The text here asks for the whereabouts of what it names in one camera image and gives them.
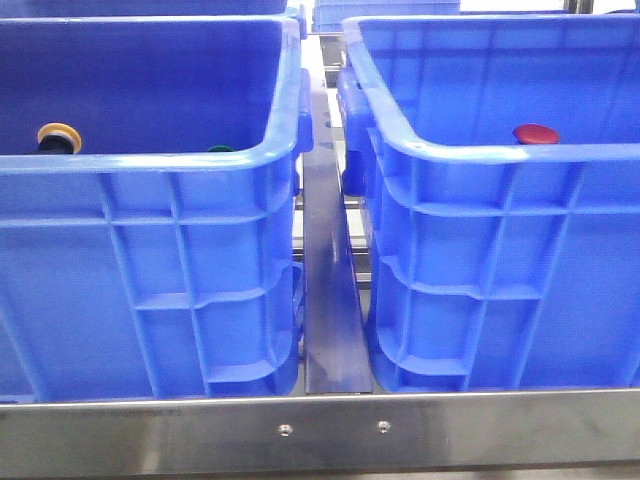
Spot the yellow push button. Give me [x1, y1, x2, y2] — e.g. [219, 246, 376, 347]
[37, 122, 82, 154]

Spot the blue bin with buttons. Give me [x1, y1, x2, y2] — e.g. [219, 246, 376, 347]
[1, 16, 313, 404]

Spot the red push button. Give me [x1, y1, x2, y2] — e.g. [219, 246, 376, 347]
[513, 123, 560, 145]

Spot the steel front rail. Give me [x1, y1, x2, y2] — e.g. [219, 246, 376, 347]
[1, 389, 639, 478]

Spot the blue bin behind source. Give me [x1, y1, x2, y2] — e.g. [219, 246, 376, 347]
[1, 0, 305, 19]

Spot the blue bin right rear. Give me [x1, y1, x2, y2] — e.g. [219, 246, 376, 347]
[312, 0, 460, 33]

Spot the green push button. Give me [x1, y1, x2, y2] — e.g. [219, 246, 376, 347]
[208, 144, 235, 153]

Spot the blue empty target bin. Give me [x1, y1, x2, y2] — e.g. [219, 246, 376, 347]
[338, 13, 639, 393]

